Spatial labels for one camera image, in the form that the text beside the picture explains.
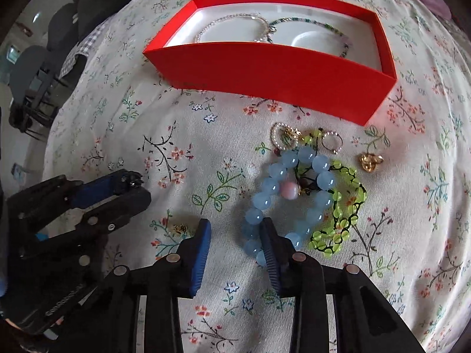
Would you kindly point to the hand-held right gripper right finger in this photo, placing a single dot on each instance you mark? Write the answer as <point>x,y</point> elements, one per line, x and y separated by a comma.
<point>271,261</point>

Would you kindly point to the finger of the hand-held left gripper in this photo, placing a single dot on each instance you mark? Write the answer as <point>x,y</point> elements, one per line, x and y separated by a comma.
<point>125,209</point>
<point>94,191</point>

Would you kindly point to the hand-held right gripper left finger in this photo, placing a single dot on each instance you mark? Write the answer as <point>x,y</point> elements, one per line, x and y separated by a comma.
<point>200,255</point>

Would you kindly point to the red jewelry box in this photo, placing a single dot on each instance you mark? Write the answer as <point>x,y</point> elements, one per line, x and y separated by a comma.
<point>279,77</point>

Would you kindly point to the small gold earring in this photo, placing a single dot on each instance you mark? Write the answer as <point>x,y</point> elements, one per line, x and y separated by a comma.
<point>179,228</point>

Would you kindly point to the floral cloth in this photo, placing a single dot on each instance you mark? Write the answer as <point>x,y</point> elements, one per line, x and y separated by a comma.
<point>128,128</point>

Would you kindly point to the small yellow-green bead charm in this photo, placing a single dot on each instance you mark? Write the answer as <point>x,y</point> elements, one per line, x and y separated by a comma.
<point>308,139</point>

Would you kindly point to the grey chair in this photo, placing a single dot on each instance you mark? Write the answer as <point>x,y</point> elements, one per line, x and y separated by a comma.
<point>60,25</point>
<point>27,70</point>

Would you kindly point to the gold heart earring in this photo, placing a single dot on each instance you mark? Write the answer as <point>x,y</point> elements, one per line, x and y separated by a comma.
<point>371,162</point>

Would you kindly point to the checkered cloth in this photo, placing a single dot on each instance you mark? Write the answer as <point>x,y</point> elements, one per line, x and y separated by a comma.
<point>82,44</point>

